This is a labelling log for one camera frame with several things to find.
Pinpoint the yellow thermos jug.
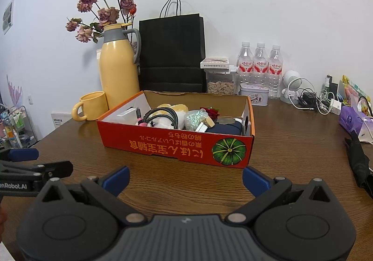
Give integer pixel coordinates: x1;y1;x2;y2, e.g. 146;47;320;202
99;24;142;109

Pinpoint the black folded umbrella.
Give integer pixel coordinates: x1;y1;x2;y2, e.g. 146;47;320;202
345;130;373;198

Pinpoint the water bottle right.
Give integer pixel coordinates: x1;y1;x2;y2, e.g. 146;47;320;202
268;45;283;99

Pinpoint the red artificial rose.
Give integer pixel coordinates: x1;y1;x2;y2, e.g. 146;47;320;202
201;107;219;122

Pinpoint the red cardboard box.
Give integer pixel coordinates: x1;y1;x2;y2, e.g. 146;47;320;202
97;90;256;169

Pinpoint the dark blue zip pouch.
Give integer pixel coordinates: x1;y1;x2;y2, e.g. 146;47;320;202
205;121;243;135

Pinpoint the white round camera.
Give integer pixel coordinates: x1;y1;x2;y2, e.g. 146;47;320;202
280;70;302;105

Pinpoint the clear snack container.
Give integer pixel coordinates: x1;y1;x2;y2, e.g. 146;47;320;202
205;65;238;95

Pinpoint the small metal tin box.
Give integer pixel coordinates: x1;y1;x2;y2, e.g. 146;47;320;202
240;84;269;106

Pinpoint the tangle of charger cables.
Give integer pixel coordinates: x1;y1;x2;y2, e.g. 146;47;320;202
286;77;342;116

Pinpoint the water bottle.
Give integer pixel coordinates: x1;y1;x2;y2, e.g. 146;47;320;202
268;45;283;99
237;42;253;94
253;42;269;85

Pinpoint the person left hand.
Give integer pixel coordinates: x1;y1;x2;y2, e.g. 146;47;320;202
0;207;8;242

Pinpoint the dried pink rose bouquet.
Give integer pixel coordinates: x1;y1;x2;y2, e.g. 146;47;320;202
65;0;137;43

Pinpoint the white flat box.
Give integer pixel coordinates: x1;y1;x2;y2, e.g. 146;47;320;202
200;58;230;70

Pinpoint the storage rack with items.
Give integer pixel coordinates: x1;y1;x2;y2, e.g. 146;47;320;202
1;106;37;149

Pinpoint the braided black cable bundle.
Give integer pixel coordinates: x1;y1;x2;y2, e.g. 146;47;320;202
135;106;180;130

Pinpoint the white yellow plush hamster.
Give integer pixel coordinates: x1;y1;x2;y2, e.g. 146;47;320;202
143;104;189;130

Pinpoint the yellow ceramic mug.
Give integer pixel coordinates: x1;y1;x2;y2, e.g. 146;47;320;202
71;91;109;122

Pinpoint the water bottle middle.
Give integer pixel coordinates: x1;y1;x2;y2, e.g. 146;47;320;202
253;42;269;85

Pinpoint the clear cotton swab container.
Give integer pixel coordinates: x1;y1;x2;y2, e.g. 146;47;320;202
116;107;142;125

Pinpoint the water bottle left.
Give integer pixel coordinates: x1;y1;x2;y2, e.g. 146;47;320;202
237;42;253;94

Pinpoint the black paper shopping bag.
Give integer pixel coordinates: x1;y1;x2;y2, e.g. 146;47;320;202
139;0;207;93

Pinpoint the colourful snack packet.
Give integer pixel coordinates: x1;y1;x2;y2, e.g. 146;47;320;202
341;75;372;106

